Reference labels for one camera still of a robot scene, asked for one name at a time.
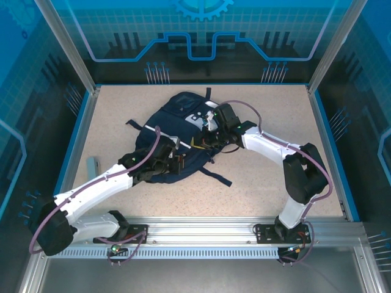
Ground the left aluminium frame post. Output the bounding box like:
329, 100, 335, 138
33, 0, 101, 94

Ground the left aluminium side rail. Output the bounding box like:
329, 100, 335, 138
56, 86, 101, 218

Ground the steel base frame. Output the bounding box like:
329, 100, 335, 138
18, 237, 389, 293

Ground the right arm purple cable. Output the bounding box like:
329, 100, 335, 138
218, 99, 334, 266

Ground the aluminium side rail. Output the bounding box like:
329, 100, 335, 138
56, 86, 101, 218
306, 86, 349, 220

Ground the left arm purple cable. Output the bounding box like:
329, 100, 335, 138
29, 125, 150, 266

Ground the right blue table trim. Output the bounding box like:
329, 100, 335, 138
313, 90, 362, 222

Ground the grey metal block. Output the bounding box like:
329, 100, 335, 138
86, 156, 102, 181

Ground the aluminium frame post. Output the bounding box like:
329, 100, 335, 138
307, 0, 366, 94
33, 0, 101, 94

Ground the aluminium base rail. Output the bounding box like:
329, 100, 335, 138
39, 215, 364, 248

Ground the right aluminium frame post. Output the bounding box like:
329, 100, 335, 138
307, 0, 366, 94

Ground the thin black camera cable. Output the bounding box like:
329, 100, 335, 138
220, 142, 242, 154

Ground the slotted grey cable duct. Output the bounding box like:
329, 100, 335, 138
47, 247, 294, 260

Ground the blue table trim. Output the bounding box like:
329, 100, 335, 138
313, 90, 362, 222
48, 90, 93, 221

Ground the navy blue backpack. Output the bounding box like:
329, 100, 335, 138
125, 87, 233, 187

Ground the right aluminium side rail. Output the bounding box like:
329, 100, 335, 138
306, 86, 349, 220

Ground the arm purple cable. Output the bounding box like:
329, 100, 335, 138
29, 125, 150, 266
218, 99, 334, 266

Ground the left blue table trim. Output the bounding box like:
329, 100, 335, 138
48, 90, 93, 221

